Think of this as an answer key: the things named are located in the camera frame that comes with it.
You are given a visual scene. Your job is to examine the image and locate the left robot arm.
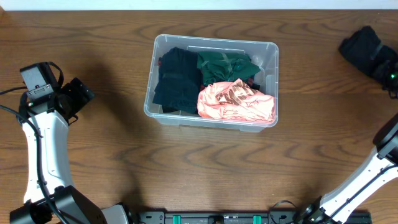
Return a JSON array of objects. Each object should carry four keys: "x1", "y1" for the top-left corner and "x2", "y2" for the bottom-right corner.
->
[{"x1": 9, "y1": 78, "x2": 133, "y2": 223}]

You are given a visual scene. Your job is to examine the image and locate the clear plastic storage bin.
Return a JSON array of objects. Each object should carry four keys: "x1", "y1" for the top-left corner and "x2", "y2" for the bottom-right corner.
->
[{"x1": 144, "y1": 34, "x2": 279, "y2": 133}]

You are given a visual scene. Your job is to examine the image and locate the black shirt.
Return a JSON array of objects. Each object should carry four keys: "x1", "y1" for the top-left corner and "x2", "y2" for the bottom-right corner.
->
[{"x1": 162, "y1": 105, "x2": 178, "y2": 113}]

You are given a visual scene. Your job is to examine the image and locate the black mounting rail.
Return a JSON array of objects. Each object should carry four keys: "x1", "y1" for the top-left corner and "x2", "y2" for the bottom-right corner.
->
[{"x1": 136, "y1": 211, "x2": 373, "y2": 224}]

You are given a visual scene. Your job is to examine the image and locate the dark green garment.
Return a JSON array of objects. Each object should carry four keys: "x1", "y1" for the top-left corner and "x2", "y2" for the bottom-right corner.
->
[{"x1": 197, "y1": 51, "x2": 261, "y2": 86}]

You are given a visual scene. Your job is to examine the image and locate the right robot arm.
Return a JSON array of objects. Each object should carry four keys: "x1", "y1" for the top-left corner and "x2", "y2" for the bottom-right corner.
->
[{"x1": 295, "y1": 57, "x2": 397, "y2": 223}]

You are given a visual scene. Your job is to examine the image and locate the pink shirt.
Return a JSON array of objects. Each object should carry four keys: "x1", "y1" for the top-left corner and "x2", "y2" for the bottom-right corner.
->
[{"x1": 197, "y1": 79, "x2": 275, "y2": 123}]

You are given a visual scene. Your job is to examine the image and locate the black garment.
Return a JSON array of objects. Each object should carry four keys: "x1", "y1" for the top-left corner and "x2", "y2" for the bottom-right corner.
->
[{"x1": 338, "y1": 26, "x2": 397, "y2": 88}]

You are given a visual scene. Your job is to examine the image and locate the dark navy garment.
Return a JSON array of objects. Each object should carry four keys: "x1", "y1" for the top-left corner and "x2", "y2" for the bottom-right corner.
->
[{"x1": 152, "y1": 47, "x2": 202, "y2": 114}]

